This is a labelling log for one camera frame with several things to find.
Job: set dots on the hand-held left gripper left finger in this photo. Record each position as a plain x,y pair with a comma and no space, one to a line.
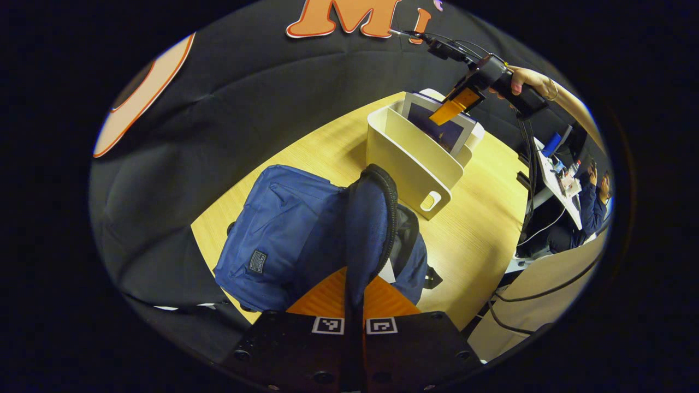
295,349

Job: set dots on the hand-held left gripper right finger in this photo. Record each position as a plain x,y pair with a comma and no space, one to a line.
420,349

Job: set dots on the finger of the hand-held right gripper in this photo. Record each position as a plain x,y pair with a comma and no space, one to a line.
456,106

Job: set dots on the blue cover book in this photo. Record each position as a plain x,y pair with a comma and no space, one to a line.
437,128

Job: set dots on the white bookshelf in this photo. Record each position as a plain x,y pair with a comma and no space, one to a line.
409,158

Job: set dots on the blue schoolbag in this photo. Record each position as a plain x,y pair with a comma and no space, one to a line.
289,229

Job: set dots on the blue desk item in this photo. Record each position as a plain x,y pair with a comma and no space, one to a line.
551,144

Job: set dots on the dark monitor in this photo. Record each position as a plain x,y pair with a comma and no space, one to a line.
576,142

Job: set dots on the white office desk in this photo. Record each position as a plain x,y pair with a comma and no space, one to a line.
551,177

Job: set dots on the beige partition panel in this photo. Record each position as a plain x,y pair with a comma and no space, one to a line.
535,316

